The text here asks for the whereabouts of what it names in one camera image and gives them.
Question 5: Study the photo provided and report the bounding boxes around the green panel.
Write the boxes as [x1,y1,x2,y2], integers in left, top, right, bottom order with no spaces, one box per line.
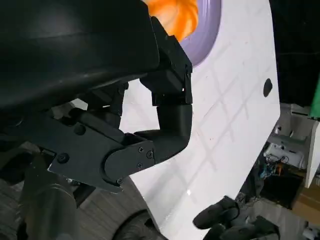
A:
[308,79,320,121]

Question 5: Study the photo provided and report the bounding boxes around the lilac plate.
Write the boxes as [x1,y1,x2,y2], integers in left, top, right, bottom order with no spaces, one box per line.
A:
[178,0,223,68]

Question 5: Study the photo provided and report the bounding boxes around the dark curved stand base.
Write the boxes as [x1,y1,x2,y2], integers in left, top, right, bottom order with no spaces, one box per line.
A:
[112,208,163,240]

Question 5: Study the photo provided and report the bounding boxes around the grey cylindrical robot part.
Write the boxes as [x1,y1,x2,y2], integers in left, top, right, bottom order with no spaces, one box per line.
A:
[19,159,77,240]

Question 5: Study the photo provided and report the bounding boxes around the black workshop box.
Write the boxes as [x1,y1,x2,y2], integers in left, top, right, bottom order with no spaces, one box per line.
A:
[259,172,305,210]

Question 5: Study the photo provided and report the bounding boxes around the orange white toy bread roll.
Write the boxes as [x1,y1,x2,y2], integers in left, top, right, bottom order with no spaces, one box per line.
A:
[147,0,200,42]

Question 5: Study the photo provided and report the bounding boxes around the white workshop cabinet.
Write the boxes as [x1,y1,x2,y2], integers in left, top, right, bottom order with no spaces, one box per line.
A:
[266,103,320,188]

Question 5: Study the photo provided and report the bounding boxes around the brown cardboard box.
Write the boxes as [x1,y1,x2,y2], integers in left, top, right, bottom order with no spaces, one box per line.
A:
[291,186,320,227]

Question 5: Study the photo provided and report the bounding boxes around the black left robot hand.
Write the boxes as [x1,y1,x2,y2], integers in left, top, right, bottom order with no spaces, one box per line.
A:
[0,0,195,195]

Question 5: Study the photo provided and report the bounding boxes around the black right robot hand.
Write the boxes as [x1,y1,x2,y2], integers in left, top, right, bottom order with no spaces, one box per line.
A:
[192,195,281,240]

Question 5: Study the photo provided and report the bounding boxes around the blue cable bundle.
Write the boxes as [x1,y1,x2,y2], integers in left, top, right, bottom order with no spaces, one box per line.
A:
[259,159,284,179]

